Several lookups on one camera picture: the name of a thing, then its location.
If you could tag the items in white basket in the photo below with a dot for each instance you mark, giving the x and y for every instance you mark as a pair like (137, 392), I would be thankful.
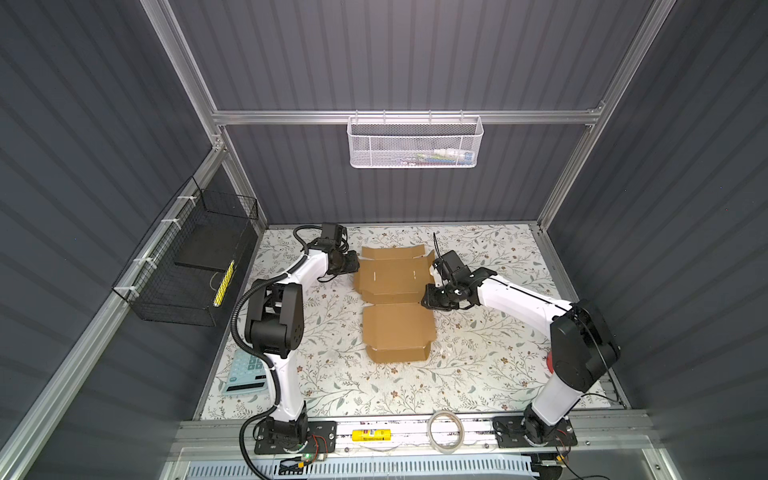
(449, 157)

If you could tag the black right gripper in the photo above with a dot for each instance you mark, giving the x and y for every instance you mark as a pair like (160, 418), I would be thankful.
(429, 299)

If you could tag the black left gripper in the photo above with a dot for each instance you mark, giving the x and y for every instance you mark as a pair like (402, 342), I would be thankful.
(352, 263)

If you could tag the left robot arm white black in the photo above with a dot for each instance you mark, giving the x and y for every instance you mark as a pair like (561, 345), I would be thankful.
(275, 322)

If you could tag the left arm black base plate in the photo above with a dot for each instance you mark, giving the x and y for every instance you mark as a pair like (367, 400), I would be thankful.
(273, 437)

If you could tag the white wire mesh basket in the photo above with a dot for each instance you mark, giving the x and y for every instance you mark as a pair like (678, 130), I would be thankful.
(380, 142)

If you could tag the black flat pad in basket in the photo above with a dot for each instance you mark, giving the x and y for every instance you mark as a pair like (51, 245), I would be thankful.
(211, 248)

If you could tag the brown cardboard paper box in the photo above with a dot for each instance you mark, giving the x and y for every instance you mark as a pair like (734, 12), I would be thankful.
(396, 328)

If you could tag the clear tape roll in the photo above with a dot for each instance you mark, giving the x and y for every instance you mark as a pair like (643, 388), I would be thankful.
(445, 432)

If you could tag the black wire mesh basket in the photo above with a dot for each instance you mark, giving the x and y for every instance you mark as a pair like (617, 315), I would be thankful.
(192, 270)

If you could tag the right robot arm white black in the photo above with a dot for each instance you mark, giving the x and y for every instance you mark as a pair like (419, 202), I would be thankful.
(582, 346)

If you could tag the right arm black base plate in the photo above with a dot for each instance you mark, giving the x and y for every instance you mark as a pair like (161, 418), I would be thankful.
(518, 431)

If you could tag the red pencil cup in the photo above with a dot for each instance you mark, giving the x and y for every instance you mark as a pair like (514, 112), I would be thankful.
(549, 363)

